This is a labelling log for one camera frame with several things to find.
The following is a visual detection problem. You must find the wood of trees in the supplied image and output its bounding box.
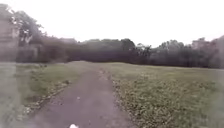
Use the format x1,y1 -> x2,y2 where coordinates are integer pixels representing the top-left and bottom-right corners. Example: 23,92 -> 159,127
13,9 -> 224,70

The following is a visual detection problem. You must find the brown dirt path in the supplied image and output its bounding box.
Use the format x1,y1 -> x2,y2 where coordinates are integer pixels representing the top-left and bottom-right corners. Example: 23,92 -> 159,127
19,63 -> 134,128

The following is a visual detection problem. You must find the green grass field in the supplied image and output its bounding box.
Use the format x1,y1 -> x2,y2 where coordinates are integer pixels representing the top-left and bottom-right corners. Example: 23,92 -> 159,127
96,61 -> 224,128

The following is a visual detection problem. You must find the grass strip with weeds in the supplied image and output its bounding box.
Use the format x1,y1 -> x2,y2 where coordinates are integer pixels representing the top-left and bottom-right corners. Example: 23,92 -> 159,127
14,61 -> 84,111

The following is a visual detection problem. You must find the pale building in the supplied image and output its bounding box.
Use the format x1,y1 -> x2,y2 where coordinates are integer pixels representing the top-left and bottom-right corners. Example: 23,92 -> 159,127
0,16 -> 19,63

